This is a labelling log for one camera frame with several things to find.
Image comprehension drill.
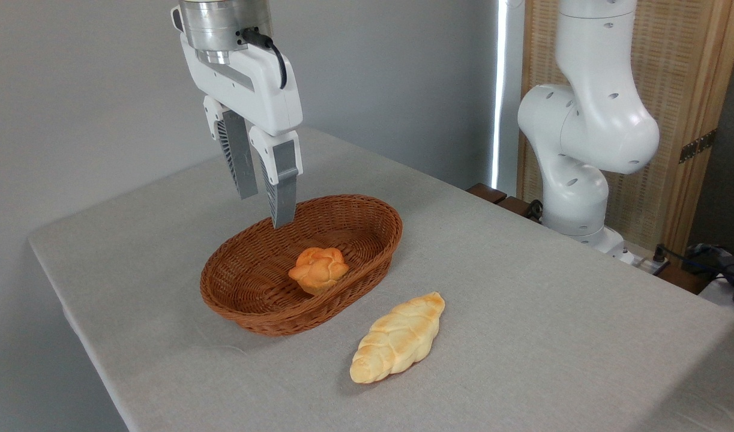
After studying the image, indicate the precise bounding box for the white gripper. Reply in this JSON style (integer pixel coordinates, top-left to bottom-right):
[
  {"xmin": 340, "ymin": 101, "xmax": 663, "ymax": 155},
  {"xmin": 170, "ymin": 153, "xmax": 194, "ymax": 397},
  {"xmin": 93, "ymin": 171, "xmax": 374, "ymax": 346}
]
[{"xmin": 180, "ymin": 33, "xmax": 304, "ymax": 230}]

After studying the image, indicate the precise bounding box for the round orange bread roll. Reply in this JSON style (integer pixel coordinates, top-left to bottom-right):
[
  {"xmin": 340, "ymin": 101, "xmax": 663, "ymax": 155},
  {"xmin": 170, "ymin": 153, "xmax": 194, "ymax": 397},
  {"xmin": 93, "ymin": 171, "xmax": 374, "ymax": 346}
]
[{"xmin": 288, "ymin": 247, "xmax": 350, "ymax": 296}]

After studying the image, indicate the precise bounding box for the long braided pale bread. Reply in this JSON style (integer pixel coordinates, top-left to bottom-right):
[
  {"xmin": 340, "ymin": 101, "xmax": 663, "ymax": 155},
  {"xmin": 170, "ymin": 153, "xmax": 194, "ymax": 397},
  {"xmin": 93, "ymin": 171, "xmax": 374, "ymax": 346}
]
[{"xmin": 349, "ymin": 292, "xmax": 446, "ymax": 385}]

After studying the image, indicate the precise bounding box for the brown oval wicker basket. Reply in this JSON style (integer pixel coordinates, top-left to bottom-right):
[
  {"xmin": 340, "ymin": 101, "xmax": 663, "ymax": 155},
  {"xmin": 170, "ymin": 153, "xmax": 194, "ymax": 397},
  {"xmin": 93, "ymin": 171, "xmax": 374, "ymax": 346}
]
[{"xmin": 200, "ymin": 194, "xmax": 403, "ymax": 337}]

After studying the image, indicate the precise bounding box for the brown wooden block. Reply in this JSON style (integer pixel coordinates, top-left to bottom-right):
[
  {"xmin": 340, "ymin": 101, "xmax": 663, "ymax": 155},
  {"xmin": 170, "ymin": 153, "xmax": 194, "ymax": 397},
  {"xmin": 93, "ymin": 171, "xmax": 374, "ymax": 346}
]
[
  {"xmin": 498, "ymin": 196, "xmax": 533, "ymax": 218},
  {"xmin": 466, "ymin": 183, "xmax": 508, "ymax": 205}
]

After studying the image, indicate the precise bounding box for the gray tablecloth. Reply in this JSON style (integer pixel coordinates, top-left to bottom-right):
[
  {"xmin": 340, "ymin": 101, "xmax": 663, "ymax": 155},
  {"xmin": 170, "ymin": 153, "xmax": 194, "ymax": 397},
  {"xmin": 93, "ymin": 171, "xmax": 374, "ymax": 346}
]
[{"xmin": 28, "ymin": 126, "xmax": 734, "ymax": 432}]

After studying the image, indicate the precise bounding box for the white power strip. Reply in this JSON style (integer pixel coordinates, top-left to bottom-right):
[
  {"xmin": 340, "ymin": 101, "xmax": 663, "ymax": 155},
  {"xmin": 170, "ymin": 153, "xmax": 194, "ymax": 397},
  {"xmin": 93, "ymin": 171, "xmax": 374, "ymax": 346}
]
[{"xmin": 619, "ymin": 249, "xmax": 669, "ymax": 277}]

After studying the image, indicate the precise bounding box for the wooden rattan folding screen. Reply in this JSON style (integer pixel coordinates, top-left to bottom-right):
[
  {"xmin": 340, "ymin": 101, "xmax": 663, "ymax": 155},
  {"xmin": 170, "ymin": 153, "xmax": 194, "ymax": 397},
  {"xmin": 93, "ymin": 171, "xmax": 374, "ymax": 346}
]
[{"xmin": 517, "ymin": 0, "xmax": 734, "ymax": 259}]

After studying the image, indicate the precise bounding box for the dark metal screen hinge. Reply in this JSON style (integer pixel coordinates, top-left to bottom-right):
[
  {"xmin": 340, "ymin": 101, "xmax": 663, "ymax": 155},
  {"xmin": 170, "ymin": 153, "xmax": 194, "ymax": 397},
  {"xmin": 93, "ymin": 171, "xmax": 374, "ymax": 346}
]
[{"xmin": 679, "ymin": 128, "xmax": 718, "ymax": 164}]

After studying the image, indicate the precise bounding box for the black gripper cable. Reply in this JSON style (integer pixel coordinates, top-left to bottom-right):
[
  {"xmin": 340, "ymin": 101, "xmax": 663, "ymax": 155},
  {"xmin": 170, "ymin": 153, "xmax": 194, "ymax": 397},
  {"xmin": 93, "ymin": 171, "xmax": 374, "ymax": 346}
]
[{"xmin": 237, "ymin": 27, "xmax": 288, "ymax": 91}]

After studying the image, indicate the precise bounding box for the black floor cable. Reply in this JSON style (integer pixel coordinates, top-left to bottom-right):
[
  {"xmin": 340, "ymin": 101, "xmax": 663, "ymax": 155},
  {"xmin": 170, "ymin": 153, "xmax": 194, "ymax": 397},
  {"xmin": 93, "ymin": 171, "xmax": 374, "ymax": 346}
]
[{"xmin": 661, "ymin": 245, "xmax": 734, "ymax": 280}]

